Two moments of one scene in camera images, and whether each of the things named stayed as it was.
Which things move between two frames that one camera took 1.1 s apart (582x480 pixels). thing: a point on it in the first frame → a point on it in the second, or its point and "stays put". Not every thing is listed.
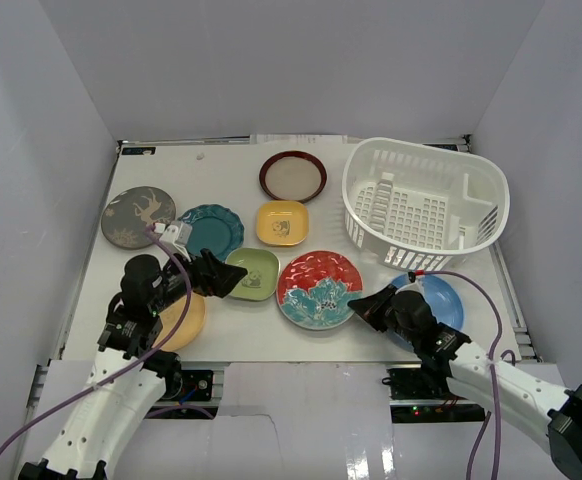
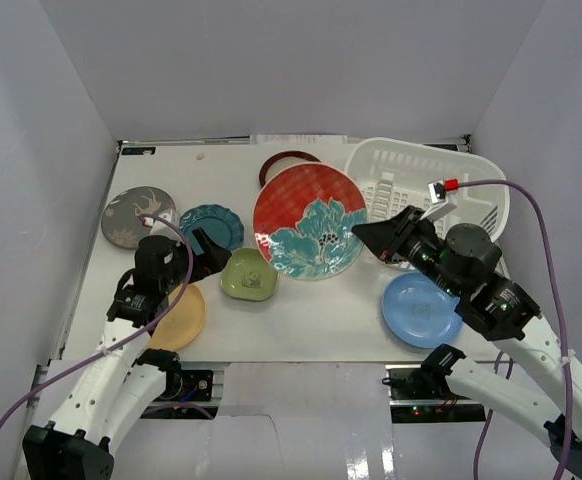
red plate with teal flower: x=315 y=288 → x=303 y=222
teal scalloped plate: x=215 y=228 stays put
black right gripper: x=366 y=308 → x=389 y=237
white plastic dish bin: x=417 y=207 stays put
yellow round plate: x=190 y=327 stays put
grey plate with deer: x=129 y=213 stays put
